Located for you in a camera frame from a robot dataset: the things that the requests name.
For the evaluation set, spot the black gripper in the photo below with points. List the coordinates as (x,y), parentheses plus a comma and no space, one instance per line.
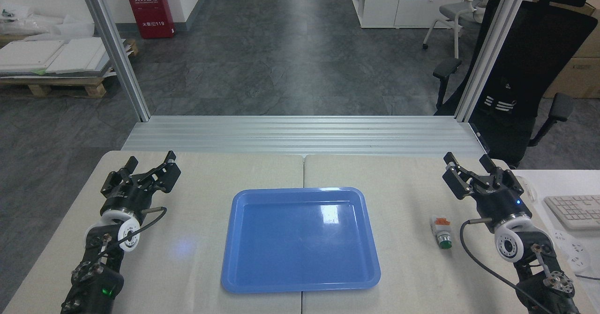
(504,204)
(129,197)

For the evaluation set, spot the white switch part green button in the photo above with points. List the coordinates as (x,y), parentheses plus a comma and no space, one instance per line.
(441,232)

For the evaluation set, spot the blue plastic tray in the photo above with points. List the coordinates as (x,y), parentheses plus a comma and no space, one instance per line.
(300,239)

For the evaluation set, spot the white computer mouse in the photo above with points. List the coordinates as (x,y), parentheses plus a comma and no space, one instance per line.
(530,190)

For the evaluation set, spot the white keyboard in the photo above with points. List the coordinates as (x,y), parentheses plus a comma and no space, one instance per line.
(575,211)

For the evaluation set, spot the white power strip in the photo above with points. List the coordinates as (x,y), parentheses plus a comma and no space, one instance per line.
(574,250)

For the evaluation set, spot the black office chair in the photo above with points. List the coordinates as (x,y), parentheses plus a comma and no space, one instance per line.
(529,70)

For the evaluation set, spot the wooden pallet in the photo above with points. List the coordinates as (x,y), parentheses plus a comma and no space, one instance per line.
(61,86)

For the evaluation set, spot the brown cardboard boxes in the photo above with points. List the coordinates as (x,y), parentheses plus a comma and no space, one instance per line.
(576,70)

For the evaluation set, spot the white flat boards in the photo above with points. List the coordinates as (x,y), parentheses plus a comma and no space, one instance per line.
(51,56)

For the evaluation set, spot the silver aluminium profile platform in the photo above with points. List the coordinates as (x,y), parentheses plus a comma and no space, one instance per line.
(300,136)

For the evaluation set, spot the red fire extinguisher box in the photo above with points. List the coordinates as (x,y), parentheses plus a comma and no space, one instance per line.
(149,9)

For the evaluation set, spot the white grey office chair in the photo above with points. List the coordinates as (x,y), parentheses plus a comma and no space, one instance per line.
(457,11)

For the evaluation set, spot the white foam packing sheets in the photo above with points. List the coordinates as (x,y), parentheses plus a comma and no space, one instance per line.
(47,26)

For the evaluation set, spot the white drawer cabinet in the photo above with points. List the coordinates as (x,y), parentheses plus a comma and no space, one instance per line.
(398,2)

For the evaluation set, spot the silver aluminium post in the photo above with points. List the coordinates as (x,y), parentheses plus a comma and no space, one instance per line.
(492,47)
(115,51)

